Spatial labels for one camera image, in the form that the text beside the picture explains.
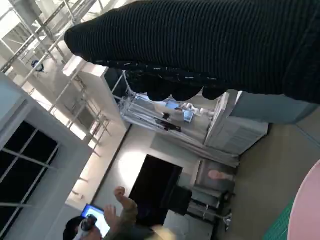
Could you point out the green cutting mat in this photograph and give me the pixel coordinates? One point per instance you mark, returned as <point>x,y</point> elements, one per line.
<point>283,222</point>

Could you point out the white cabinet on castors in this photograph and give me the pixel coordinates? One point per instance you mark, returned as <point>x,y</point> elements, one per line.
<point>232,130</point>

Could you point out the large black screen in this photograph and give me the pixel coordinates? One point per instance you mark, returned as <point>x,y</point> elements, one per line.
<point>155,187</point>

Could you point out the dark window with frame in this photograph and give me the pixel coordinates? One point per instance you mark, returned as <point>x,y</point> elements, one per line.
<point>22,175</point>

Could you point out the person with headset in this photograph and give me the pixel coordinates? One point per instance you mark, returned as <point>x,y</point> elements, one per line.
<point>127,220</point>

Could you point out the pink bowl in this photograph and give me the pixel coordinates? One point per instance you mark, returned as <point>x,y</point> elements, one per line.
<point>306,207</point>

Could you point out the metal truss frame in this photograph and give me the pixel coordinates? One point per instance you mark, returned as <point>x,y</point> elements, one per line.
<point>47,27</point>

